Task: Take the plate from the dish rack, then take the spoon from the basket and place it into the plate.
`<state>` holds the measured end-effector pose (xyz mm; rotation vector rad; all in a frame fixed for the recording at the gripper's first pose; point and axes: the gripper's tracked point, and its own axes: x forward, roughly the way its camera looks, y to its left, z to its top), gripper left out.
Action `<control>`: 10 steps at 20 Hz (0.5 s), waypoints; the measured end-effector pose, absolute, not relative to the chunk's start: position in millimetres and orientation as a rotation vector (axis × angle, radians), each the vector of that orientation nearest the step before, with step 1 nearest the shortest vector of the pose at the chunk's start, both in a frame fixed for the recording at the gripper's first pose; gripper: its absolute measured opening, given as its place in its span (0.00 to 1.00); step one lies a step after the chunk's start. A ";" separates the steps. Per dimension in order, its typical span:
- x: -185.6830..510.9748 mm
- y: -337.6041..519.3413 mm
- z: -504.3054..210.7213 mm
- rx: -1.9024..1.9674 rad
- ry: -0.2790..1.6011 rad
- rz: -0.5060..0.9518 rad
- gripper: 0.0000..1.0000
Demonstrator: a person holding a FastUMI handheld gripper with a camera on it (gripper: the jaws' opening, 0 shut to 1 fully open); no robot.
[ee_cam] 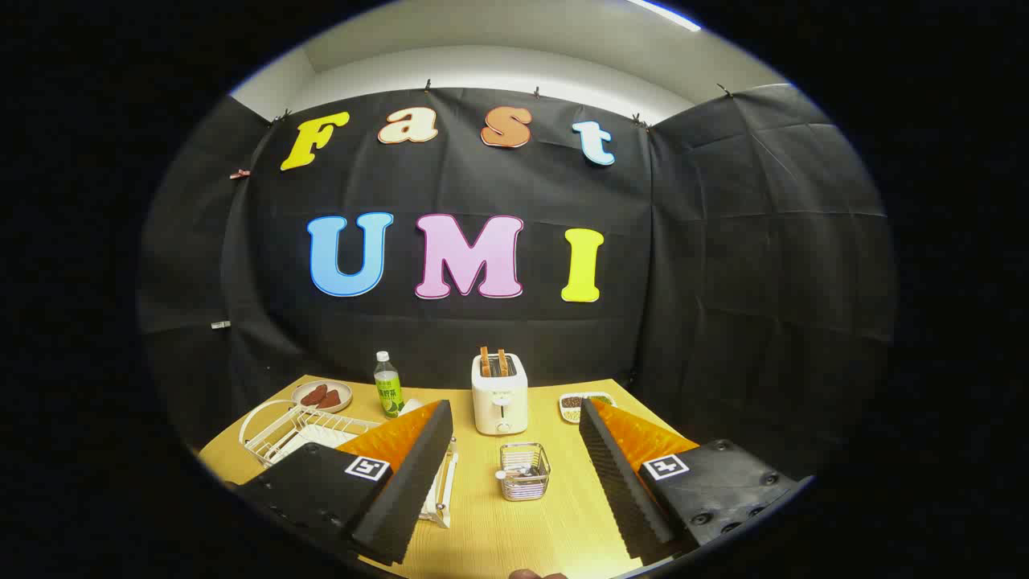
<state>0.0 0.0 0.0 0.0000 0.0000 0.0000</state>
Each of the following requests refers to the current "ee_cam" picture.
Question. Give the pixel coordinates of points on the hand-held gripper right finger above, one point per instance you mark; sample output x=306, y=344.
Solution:
x=615, y=474

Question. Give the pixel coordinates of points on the white toaster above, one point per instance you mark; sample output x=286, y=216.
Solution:
x=498, y=398

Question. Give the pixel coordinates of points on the small beige plate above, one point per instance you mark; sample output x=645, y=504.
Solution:
x=342, y=388

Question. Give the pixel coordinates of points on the toast slice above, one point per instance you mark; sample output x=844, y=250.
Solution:
x=502, y=363
x=485, y=362

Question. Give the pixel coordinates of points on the white divided dish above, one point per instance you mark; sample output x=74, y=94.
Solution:
x=585, y=408

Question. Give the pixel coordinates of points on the green label drink bottle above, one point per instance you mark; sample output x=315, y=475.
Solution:
x=389, y=394

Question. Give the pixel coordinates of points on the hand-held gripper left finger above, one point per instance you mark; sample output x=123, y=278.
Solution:
x=418, y=474

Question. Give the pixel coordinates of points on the black backdrop cloth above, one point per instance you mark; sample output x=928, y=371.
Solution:
x=482, y=338

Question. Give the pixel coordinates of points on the red sausage piece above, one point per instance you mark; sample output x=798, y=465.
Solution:
x=330, y=400
x=313, y=395

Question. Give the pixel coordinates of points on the white drip tray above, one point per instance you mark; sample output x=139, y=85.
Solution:
x=309, y=440

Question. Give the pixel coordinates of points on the white ceiling light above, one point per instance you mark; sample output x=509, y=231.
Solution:
x=663, y=14

